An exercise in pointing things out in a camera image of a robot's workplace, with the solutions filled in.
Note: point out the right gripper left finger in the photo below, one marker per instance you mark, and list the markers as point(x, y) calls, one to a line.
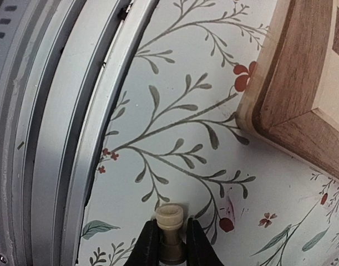
point(146, 249)

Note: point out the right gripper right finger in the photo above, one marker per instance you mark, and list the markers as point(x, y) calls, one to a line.
point(199, 250)

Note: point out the light piece among dark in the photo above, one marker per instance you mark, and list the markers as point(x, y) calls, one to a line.
point(172, 249)

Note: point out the wooden chess board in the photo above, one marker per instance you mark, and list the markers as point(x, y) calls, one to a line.
point(292, 97)

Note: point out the floral patterned table mat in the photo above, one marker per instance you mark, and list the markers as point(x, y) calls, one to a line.
point(172, 138)

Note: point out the front aluminium rail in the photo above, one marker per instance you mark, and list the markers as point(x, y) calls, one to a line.
point(62, 67)

